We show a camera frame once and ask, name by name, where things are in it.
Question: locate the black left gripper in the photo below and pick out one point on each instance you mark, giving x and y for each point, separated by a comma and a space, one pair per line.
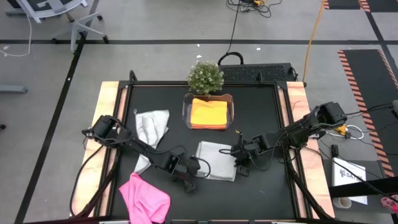
188, 169

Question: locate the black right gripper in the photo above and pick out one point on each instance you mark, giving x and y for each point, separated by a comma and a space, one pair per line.
242, 154

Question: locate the grey waffle-weave towel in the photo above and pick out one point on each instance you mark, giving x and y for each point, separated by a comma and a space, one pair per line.
217, 158
152, 127

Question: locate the pink microfiber towel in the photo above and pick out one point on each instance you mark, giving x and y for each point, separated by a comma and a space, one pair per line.
143, 202

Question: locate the orange microfiber towel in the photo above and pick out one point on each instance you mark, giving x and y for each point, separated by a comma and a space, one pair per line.
208, 113

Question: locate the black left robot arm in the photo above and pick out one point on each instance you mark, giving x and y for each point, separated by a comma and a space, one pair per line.
143, 147

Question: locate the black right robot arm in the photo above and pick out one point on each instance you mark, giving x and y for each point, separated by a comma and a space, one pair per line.
304, 130

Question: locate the right wooden side board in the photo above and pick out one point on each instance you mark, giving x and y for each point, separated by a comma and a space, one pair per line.
314, 174

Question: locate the wooden side board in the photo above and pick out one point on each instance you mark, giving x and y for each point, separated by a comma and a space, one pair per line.
90, 174
314, 174

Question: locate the clear plastic bin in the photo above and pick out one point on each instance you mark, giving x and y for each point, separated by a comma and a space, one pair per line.
186, 109

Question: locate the black power adapter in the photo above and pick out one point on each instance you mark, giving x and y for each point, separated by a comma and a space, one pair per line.
335, 151

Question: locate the beige tape roll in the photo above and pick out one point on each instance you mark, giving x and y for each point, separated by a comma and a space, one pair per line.
337, 202

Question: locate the black perforated computer case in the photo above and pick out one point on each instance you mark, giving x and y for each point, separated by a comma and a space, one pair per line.
255, 73

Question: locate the artificial green potted plant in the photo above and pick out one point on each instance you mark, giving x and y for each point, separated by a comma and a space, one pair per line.
205, 77

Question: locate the left wooden side board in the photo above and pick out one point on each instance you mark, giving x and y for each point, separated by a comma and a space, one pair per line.
90, 174

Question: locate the white printed box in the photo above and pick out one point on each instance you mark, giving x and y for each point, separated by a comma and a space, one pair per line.
345, 183

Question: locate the yellow power plug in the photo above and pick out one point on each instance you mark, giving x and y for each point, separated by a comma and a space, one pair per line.
342, 130

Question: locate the black flat beam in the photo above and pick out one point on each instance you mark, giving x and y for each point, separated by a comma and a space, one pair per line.
357, 188

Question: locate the pink patterned object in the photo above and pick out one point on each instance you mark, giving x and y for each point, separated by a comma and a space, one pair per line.
390, 203

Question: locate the hazard-striped black floor mat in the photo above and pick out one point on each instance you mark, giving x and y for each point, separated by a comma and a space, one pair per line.
367, 81
342, 3

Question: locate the white office chair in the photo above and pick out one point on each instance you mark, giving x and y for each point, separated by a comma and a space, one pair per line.
75, 31

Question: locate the grey desk foot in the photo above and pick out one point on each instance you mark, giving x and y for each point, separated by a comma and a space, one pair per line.
12, 89

